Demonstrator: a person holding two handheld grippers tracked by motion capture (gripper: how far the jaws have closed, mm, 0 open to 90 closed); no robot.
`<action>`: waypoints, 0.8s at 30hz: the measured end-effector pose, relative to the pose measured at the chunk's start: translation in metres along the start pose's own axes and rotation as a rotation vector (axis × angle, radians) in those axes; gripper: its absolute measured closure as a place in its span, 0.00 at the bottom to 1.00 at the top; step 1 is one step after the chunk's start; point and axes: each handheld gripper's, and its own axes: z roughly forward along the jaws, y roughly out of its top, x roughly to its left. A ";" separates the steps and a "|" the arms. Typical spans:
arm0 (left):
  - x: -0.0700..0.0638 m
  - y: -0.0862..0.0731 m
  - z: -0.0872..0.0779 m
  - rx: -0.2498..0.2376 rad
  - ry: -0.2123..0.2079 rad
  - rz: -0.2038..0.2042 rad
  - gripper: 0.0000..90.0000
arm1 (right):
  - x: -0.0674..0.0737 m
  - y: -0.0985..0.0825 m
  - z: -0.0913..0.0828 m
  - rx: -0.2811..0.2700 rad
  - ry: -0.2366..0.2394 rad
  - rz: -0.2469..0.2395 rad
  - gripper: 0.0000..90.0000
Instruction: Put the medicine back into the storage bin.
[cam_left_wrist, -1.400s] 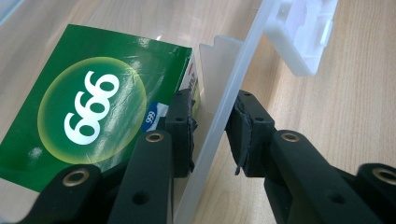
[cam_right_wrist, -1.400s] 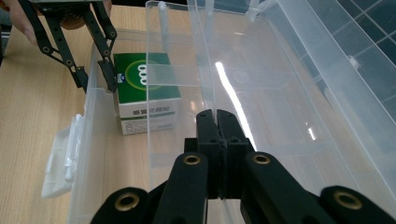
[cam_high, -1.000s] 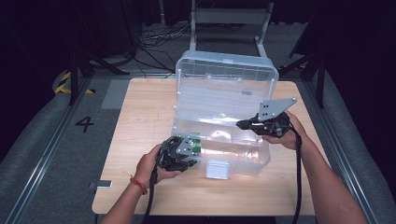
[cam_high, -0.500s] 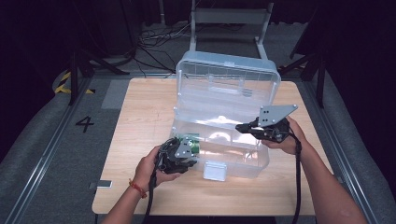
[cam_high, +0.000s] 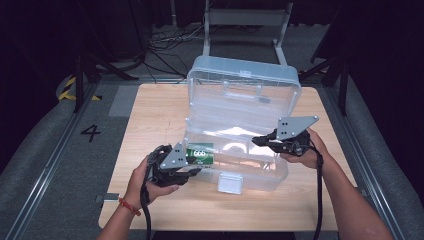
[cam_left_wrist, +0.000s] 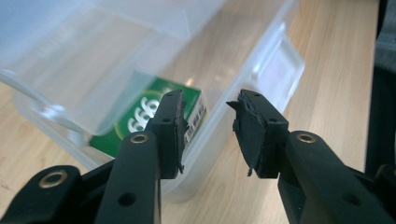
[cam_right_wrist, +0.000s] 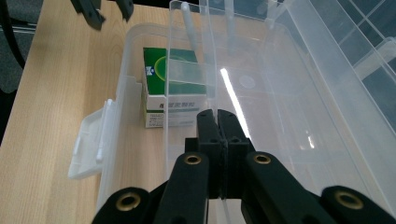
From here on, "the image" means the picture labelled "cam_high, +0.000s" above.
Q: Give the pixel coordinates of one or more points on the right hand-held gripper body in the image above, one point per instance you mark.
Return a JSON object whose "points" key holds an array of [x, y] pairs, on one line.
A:
{"points": [[293, 136]]}

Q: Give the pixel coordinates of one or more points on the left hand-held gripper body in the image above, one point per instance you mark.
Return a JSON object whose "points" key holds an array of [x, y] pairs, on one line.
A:
{"points": [[170, 166]]}

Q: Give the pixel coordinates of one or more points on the green and white small box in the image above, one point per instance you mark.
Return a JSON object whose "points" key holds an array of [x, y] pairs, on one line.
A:
{"points": [[200, 154]]}

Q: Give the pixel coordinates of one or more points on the clear plastic storage box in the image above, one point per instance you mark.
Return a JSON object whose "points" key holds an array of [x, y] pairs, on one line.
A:
{"points": [[240, 110]]}

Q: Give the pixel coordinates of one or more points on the person's right hand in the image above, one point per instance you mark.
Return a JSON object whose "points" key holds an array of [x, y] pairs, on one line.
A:
{"points": [[313, 155]]}

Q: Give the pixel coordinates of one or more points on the person's left hand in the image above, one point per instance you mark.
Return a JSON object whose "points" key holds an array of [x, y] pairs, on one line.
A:
{"points": [[143, 186]]}

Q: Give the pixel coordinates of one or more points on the small dark round object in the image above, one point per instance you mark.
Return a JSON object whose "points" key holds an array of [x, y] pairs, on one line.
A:
{"points": [[264, 99]]}

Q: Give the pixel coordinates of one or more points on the person's dark clothing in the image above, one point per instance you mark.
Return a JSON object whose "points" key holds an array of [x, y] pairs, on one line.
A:
{"points": [[223, 236]]}

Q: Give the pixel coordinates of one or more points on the black tripod stand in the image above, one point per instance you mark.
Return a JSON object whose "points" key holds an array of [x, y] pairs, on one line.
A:
{"points": [[343, 86], [80, 83]]}

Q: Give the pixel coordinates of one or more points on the yellow and black floor tape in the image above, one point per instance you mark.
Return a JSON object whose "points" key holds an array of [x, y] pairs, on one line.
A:
{"points": [[68, 90]]}

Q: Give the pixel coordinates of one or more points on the aluminium floor rail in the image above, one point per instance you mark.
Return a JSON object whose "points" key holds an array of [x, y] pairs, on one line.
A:
{"points": [[43, 173], [363, 146]]}

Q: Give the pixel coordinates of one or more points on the grey metal stand frame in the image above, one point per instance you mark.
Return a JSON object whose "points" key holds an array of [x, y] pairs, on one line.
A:
{"points": [[246, 16]]}

